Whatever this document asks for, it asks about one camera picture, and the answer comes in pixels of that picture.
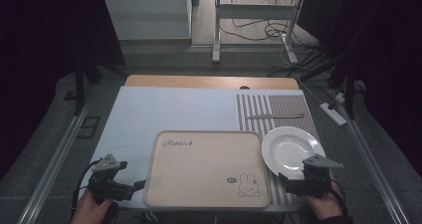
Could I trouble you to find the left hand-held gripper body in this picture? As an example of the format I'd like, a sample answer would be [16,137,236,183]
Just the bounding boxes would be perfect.
[87,153,136,204]

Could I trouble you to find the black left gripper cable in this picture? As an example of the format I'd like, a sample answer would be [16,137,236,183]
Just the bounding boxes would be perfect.
[70,157,103,219]

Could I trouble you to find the grey striped placemat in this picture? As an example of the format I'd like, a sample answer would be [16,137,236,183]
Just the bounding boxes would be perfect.
[236,93,333,206]

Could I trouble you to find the grey table knife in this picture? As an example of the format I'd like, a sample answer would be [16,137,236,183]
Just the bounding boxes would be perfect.
[246,112,306,120]

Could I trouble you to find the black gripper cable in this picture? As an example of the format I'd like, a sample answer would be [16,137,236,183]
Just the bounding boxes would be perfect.
[329,177,348,216]
[70,157,103,219]

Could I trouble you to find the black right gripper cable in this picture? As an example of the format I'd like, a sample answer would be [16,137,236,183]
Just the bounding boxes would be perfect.
[329,177,348,216]

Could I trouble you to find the dark curtain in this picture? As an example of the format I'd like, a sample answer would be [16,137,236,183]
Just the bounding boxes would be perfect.
[298,0,422,170]
[0,0,126,182]

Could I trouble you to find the beige tray with rabbit print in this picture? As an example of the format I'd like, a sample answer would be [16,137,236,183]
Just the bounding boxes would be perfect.
[143,129,273,209]

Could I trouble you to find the black floor cables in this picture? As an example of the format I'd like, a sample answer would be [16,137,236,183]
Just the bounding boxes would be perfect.
[218,0,327,78]

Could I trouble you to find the white power strip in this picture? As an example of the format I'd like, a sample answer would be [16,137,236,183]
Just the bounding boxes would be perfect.
[318,101,348,127]

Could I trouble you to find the light blue table cover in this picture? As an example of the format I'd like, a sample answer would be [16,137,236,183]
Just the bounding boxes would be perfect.
[79,85,322,214]

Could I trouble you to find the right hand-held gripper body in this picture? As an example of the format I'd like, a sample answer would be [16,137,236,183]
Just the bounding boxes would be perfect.
[284,152,345,199]

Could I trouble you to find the white desk frame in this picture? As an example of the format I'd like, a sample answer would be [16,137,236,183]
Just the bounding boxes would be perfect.
[211,0,306,65]

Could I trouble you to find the person's right hand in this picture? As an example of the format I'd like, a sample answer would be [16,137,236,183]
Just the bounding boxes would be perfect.
[304,183,348,222]

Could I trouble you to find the black metal stand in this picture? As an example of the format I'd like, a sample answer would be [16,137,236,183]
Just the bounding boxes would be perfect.
[64,59,127,116]
[298,48,364,121]

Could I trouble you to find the person's left hand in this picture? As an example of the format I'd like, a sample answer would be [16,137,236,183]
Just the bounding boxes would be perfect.
[70,187,114,224]

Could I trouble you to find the person's dark clothing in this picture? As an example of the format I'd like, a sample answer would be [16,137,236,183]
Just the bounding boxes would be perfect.
[108,210,312,224]

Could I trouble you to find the aluminium rail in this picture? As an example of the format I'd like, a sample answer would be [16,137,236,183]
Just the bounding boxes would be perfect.
[15,94,98,224]
[331,96,410,224]

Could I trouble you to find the white round plate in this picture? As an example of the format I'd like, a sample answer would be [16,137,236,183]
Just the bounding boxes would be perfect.
[261,125,327,181]

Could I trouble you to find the white cabinet panel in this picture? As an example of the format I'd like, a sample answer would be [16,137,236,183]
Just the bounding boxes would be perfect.
[102,0,194,41]

